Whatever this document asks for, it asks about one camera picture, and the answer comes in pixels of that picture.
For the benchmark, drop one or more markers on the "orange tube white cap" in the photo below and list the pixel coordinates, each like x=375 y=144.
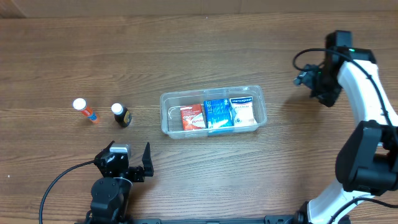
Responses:
x=80 y=104

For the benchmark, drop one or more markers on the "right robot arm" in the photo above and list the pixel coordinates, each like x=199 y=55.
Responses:
x=366 y=166

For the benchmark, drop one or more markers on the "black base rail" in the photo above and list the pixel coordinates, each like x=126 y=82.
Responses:
x=268 y=219

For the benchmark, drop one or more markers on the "white Hansaplast plaster box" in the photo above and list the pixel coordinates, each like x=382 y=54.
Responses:
x=242 y=111

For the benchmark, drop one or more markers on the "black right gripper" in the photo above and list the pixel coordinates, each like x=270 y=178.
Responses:
x=314 y=80

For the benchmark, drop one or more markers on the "clear plastic container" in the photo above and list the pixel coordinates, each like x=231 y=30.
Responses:
x=170 y=115

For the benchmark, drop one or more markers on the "blue VapoDrops lozenge box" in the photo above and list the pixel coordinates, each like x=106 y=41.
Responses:
x=218 y=113

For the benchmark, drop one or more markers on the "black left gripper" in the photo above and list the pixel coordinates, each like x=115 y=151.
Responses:
x=125 y=170

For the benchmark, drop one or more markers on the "red medicine box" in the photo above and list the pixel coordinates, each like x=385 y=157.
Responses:
x=192 y=117

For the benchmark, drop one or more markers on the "dark bottle white cap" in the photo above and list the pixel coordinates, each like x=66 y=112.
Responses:
x=121 y=114

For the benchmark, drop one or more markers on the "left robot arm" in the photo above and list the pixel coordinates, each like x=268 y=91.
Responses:
x=110 y=194

